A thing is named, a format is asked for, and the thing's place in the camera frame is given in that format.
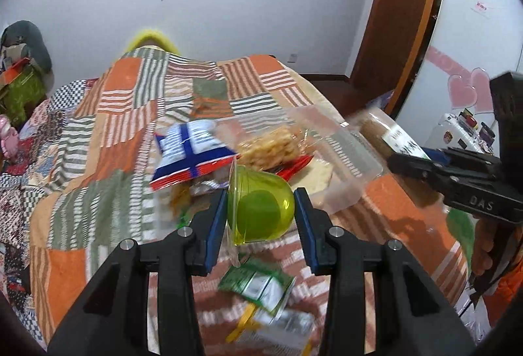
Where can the right hand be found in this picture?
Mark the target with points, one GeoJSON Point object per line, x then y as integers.
{"type": "Point", "coordinates": [485, 230]}

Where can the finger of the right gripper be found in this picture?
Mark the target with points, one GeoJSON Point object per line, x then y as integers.
{"type": "Point", "coordinates": [437, 156]}
{"type": "Point", "coordinates": [435, 175]}

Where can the green patterned box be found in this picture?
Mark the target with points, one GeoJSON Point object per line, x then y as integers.
{"type": "Point", "coordinates": [22, 91]}

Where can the brown wooden room door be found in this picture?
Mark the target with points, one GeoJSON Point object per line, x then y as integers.
{"type": "Point", "coordinates": [394, 44]}

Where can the dark green pillow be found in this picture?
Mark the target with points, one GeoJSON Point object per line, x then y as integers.
{"type": "Point", "coordinates": [24, 40]}

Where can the red snack packet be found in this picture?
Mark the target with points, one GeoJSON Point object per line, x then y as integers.
{"type": "Point", "coordinates": [292, 168]}

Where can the brown roll white label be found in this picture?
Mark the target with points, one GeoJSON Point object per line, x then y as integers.
{"type": "Point", "coordinates": [387, 138]}

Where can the clear bag fried snacks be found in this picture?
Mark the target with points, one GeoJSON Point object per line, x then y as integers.
{"type": "Point", "coordinates": [271, 149]}

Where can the clear plastic storage bin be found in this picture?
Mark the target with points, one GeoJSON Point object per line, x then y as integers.
{"type": "Point", "coordinates": [307, 147]}

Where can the pink rabbit toy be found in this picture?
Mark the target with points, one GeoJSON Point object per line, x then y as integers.
{"type": "Point", "coordinates": [9, 138]}

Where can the yellow sponge cake block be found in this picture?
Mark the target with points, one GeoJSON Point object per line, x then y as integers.
{"type": "Point", "coordinates": [318, 175]}

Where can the white yellow snack packet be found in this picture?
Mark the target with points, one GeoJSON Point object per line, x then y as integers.
{"type": "Point", "coordinates": [286, 334]}

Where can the orange right sleeve forearm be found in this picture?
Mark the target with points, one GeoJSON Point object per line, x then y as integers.
{"type": "Point", "coordinates": [497, 301]}

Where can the green pea snack packet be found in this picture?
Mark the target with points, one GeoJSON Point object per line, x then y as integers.
{"type": "Point", "coordinates": [260, 283]}

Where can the green jelly cup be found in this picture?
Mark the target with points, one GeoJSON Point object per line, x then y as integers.
{"type": "Point", "coordinates": [260, 206]}

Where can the checkered patchwork quilt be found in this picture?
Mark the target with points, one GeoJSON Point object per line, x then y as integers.
{"type": "Point", "coordinates": [23, 185]}

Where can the blue white red snack bag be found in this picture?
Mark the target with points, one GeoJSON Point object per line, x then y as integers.
{"type": "Point", "coordinates": [187, 151]}

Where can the yellow curved headboard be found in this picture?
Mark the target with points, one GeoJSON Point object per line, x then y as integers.
{"type": "Point", "coordinates": [152, 37]}

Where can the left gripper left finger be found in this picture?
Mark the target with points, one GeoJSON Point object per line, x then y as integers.
{"type": "Point", "coordinates": [109, 316]}

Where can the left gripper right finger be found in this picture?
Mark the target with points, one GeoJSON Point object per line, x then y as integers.
{"type": "Point", "coordinates": [380, 283]}

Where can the white sliding door hearts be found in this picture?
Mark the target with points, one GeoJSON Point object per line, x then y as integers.
{"type": "Point", "coordinates": [473, 41]}

